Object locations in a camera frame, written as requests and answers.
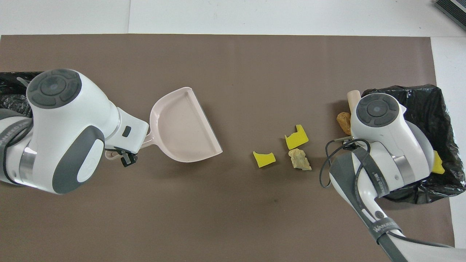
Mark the brown oval bread piece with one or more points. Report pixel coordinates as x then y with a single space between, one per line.
344 122

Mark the pink hand brush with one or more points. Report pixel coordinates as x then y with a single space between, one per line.
353 98

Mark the pale beige rock-like chunk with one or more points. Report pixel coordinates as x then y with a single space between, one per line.
299 159

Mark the notched yellow sponge piece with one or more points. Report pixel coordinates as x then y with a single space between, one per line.
296 140

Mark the pink plastic dustpan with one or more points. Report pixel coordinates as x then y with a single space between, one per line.
182 127

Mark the curved-edge yellow sponge piece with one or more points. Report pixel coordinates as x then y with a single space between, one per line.
264 160

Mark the yellow sponge wedge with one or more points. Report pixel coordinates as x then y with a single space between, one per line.
438 165

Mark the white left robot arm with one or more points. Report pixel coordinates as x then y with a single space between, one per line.
65 120

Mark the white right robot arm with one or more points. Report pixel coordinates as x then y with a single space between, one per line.
386 138

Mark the open bin with black bag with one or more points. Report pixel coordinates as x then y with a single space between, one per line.
437 109

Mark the bin wrapped in black bag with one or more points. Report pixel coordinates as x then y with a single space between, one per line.
11 102

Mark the brown table mat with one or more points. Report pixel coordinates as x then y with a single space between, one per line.
218 65

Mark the dark ribbed panel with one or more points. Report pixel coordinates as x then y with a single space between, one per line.
455 9

